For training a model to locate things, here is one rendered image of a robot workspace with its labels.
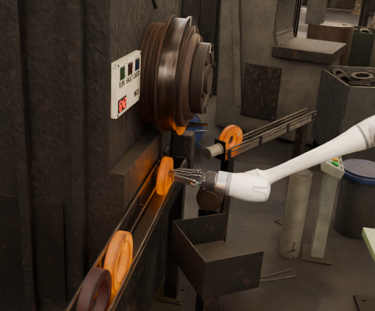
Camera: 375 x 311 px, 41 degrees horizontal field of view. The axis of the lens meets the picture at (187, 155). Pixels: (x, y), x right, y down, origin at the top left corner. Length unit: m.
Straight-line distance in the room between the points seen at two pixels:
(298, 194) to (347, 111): 1.40
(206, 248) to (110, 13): 0.86
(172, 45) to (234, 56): 2.93
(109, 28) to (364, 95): 2.78
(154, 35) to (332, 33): 4.95
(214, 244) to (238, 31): 3.14
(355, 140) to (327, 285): 1.09
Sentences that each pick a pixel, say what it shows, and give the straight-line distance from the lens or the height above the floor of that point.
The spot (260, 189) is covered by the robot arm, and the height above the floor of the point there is 0.76.
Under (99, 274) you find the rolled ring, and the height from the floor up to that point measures 0.78.
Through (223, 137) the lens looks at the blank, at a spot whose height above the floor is 0.73.
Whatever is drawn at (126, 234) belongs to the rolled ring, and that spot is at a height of 0.79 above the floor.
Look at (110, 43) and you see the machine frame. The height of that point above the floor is 1.30.
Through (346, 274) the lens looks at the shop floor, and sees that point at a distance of 2.95.
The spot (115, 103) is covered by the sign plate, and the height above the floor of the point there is 1.11.
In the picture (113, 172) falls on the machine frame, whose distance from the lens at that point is 1.70.
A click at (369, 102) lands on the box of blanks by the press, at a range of 4.08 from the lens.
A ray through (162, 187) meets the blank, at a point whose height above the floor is 0.73.
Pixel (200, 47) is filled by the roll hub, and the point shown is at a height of 1.24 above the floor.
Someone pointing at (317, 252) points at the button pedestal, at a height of 0.05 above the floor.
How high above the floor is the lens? 1.56
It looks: 21 degrees down
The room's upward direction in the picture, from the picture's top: 4 degrees clockwise
